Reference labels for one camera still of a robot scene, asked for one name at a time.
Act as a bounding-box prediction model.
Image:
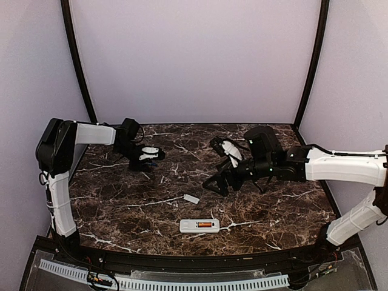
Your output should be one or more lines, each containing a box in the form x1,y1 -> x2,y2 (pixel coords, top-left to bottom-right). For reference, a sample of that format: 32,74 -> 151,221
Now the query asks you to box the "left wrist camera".
138,146 -> 166,161

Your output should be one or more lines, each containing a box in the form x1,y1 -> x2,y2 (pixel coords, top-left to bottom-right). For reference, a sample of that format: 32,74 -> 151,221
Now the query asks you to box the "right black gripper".
202,155 -> 274,196

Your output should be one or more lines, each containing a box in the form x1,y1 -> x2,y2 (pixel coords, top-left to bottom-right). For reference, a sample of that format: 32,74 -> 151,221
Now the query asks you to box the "white battery cover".
183,194 -> 199,204

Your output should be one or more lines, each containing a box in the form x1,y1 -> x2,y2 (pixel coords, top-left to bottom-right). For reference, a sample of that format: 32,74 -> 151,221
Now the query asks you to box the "right black frame post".
293,0 -> 330,130

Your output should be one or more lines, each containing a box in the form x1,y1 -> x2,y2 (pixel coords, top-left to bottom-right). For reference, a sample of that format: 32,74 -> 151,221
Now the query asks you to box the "white slotted cable duct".
38,259 -> 290,290

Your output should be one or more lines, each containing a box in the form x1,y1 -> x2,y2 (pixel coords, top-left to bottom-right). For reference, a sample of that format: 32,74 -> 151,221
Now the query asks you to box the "white remote control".
179,219 -> 220,234

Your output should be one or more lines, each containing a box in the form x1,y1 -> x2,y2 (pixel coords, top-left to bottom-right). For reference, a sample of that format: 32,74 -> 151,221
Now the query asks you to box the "black frame post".
293,0 -> 330,130
60,0 -> 98,122

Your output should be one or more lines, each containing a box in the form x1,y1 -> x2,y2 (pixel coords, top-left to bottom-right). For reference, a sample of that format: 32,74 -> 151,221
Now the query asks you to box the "black front rail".
33,235 -> 361,273

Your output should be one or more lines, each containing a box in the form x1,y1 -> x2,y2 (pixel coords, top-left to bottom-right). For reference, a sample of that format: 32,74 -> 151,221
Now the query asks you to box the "left black frame post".
60,0 -> 98,122

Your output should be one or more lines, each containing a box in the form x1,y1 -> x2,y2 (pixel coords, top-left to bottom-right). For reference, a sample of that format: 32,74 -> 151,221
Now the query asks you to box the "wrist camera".
138,146 -> 166,161
210,137 -> 243,168

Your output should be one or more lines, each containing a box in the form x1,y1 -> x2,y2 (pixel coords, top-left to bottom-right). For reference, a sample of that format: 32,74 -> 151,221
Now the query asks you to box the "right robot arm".
202,125 -> 387,263

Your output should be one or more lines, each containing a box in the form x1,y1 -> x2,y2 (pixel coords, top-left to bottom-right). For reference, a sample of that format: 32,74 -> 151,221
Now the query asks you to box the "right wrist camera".
210,137 -> 243,168

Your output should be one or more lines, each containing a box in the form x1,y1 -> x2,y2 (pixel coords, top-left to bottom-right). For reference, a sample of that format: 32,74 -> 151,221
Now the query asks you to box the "orange battery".
198,222 -> 213,228

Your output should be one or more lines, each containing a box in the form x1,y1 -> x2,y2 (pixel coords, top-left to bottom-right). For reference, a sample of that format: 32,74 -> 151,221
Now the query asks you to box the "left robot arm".
36,118 -> 165,241

